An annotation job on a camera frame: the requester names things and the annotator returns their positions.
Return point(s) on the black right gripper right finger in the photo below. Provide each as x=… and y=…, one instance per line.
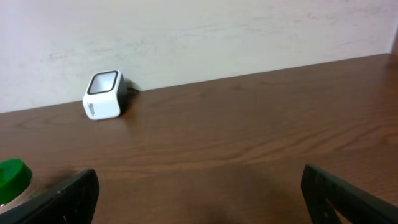
x=326, y=195

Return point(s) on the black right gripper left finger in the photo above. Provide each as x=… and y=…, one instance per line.
x=72, y=201

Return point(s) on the green lid jar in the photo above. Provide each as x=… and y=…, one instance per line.
x=18, y=184

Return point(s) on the white barcode scanner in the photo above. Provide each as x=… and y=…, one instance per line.
x=106, y=96

